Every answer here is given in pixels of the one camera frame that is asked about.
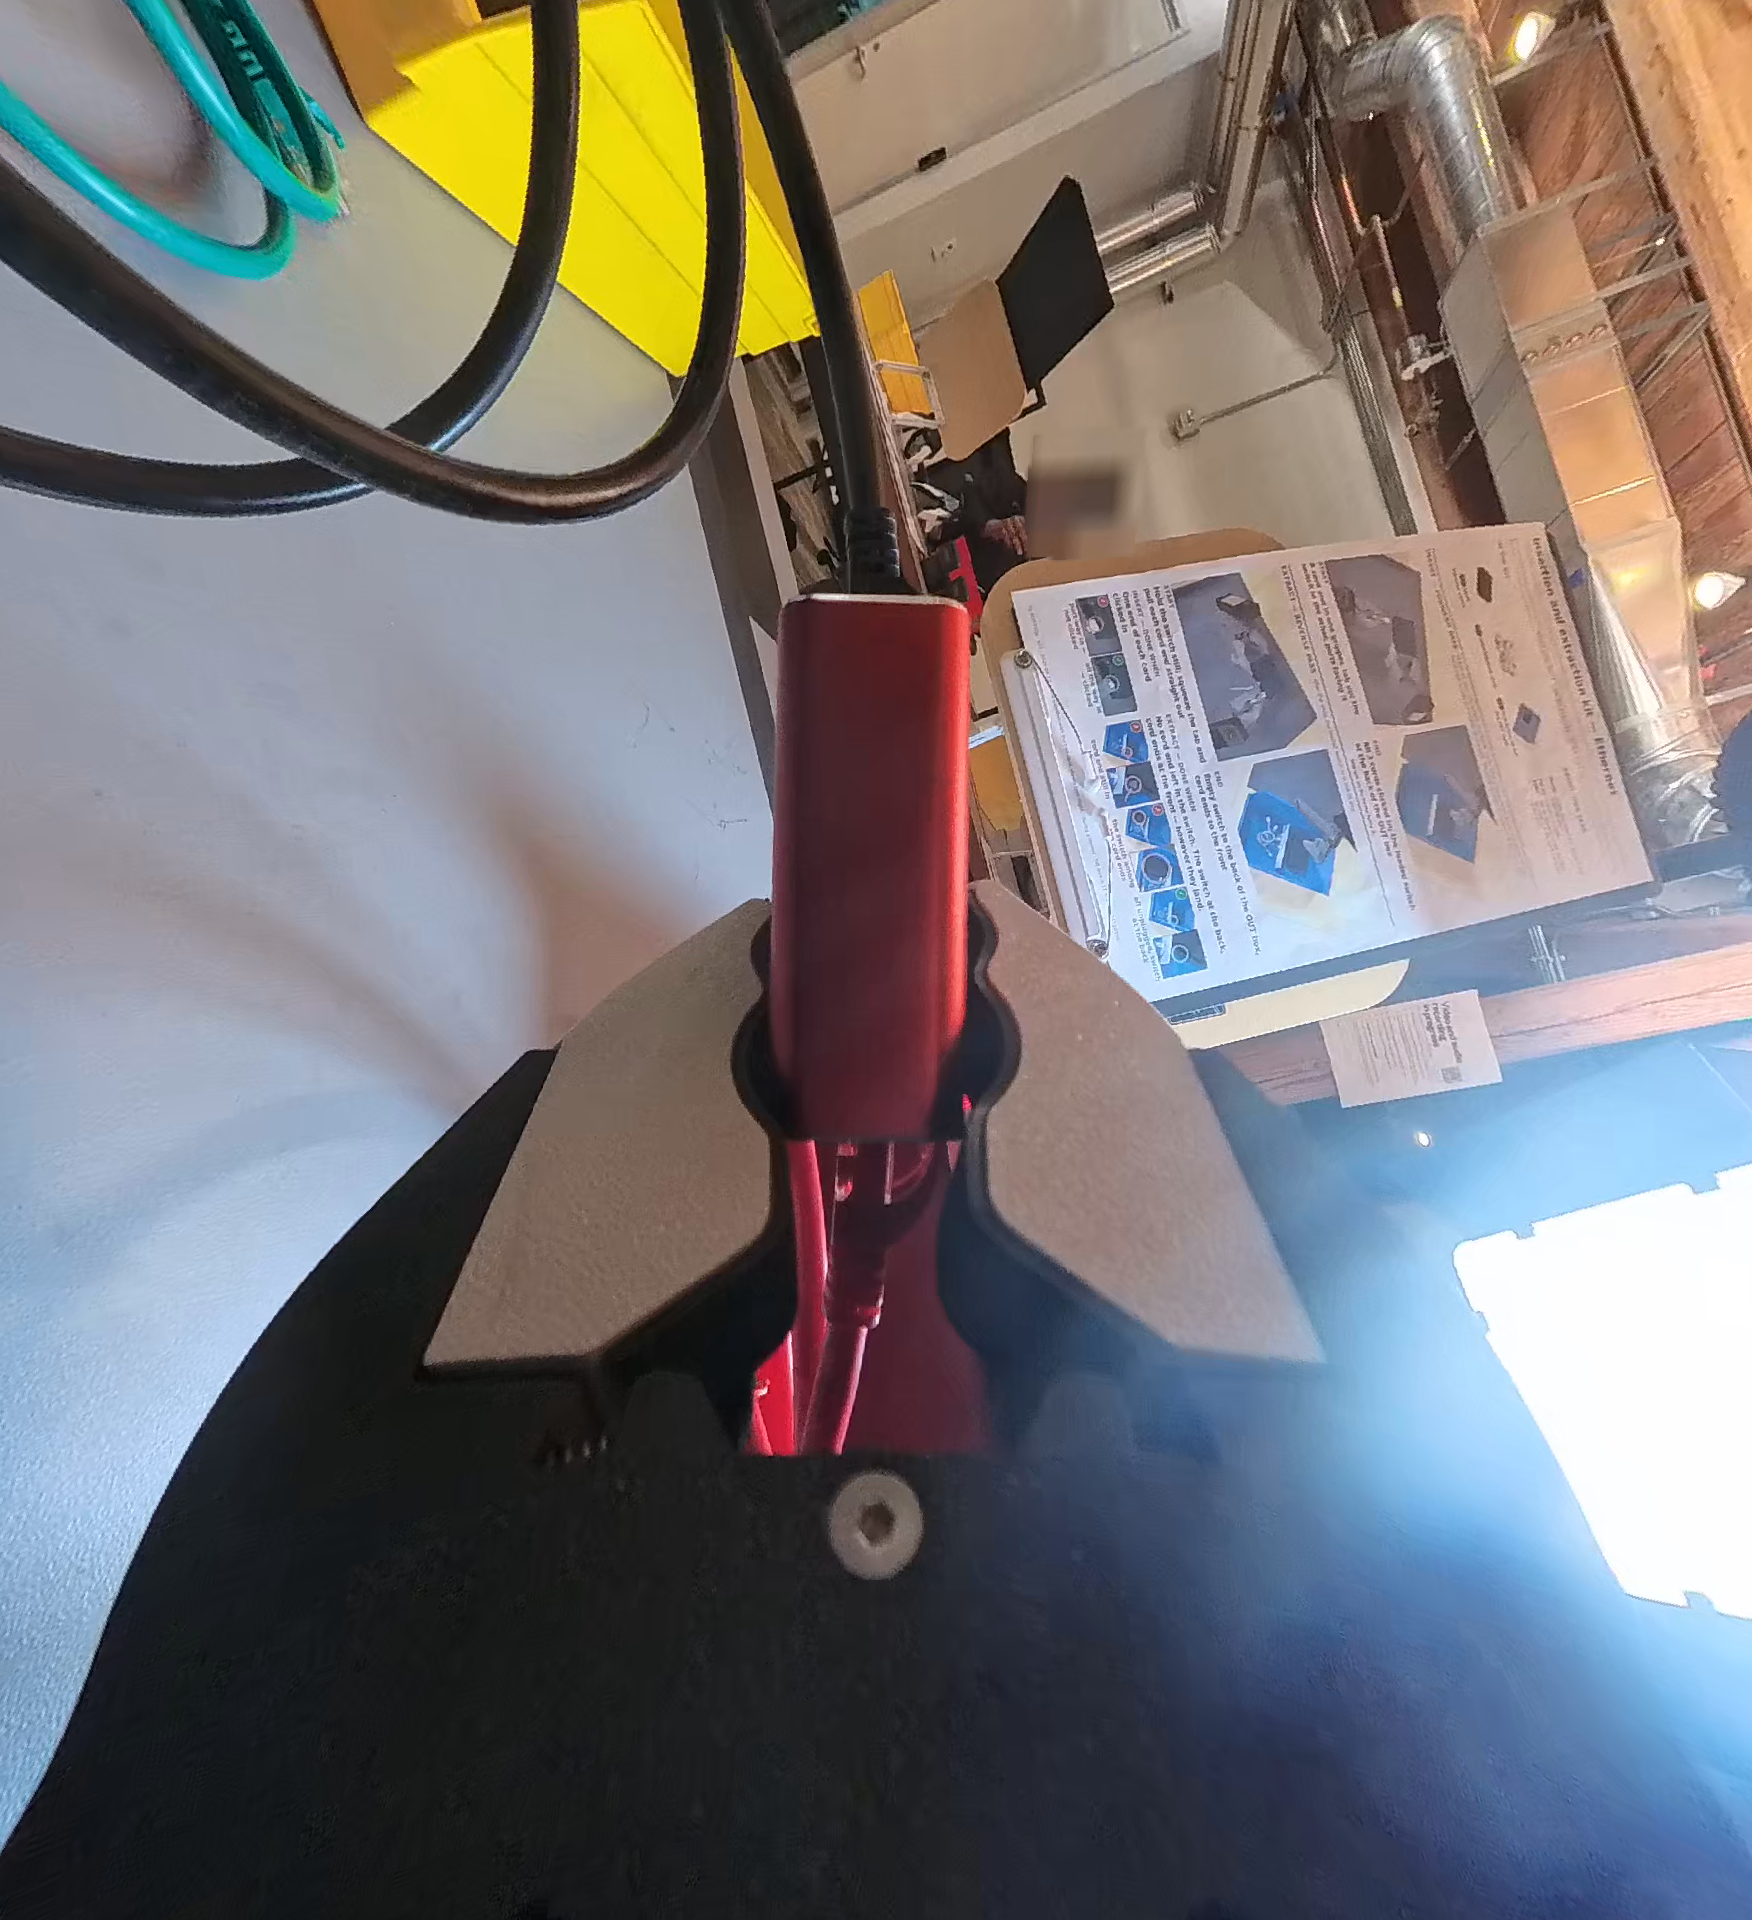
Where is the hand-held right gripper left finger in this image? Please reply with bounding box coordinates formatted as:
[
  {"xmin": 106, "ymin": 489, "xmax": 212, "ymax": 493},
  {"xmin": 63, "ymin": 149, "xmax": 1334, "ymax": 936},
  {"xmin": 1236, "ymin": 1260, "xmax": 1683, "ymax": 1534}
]
[{"xmin": 425, "ymin": 897, "xmax": 793, "ymax": 1370}]

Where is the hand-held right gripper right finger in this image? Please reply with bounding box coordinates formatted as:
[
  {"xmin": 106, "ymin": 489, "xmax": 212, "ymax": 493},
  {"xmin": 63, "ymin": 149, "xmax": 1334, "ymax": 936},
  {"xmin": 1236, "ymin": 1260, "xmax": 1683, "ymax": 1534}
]
[{"xmin": 962, "ymin": 887, "xmax": 1327, "ymax": 1362}]

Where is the red plastic bin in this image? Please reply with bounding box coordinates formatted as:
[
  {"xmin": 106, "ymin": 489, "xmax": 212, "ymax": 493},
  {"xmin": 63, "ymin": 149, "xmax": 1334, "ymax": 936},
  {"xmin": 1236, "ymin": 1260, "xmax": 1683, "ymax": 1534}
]
[{"xmin": 745, "ymin": 1143, "xmax": 993, "ymax": 1453}]

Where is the red ethernet adapter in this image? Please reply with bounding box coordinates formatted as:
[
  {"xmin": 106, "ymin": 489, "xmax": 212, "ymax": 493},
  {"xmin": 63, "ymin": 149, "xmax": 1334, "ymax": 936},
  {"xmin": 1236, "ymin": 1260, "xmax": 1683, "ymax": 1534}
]
[{"xmin": 771, "ymin": 590, "xmax": 973, "ymax": 1143}]

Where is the black cable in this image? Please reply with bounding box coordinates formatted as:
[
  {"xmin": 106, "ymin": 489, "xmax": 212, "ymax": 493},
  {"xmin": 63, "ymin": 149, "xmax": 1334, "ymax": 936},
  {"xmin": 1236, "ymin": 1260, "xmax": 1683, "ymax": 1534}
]
[{"xmin": 0, "ymin": 0, "xmax": 913, "ymax": 599}]

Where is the yellow plastic bin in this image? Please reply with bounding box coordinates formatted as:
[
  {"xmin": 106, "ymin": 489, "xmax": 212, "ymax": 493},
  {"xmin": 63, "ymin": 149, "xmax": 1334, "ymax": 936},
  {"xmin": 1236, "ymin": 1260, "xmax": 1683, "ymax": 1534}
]
[{"xmin": 311, "ymin": 0, "xmax": 818, "ymax": 371}]

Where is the green ethernet cable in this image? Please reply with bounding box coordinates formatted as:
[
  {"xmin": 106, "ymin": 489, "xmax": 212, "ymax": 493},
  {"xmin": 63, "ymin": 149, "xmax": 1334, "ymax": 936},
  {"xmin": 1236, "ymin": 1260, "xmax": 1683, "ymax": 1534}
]
[{"xmin": 0, "ymin": 0, "xmax": 352, "ymax": 284}]

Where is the small white paper note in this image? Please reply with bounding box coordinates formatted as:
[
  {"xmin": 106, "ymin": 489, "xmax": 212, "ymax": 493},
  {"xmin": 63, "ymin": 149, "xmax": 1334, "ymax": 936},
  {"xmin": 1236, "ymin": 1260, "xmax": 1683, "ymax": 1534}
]
[{"xmin": 1319, "ymin": 989, "xmax": 1508, "ymax": 1114}]

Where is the studio light panel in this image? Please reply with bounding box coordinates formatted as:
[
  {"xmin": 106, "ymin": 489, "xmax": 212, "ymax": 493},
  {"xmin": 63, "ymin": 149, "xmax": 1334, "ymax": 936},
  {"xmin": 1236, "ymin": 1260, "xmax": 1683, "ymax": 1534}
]
[{"xmin": 1451, "ymin": 1143, "xmax": 1752, "ymax": 1641}]

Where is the small yellow parts bin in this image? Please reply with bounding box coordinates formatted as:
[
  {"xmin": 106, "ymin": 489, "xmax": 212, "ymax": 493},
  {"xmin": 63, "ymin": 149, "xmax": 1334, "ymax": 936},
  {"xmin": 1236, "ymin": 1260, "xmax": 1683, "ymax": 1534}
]
[{"xmin": 854, "ymin": 264, "xmax": 918, "ymax": 408}]

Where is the black board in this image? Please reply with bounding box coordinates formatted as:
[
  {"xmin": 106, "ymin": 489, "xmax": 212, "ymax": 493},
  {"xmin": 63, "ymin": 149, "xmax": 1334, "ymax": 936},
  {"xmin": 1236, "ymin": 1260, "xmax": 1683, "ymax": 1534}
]
[{"xmin": 994, "ymin": 174, "xmax": 1120, "ymax": 386}]

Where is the silver air duct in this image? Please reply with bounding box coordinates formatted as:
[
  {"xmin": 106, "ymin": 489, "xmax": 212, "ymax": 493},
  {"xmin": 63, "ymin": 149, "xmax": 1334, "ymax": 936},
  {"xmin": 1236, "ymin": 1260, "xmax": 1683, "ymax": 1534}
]
[{"xmin": 1334, "ymin": 17, "xmax": 1531, "ymax": 225}]

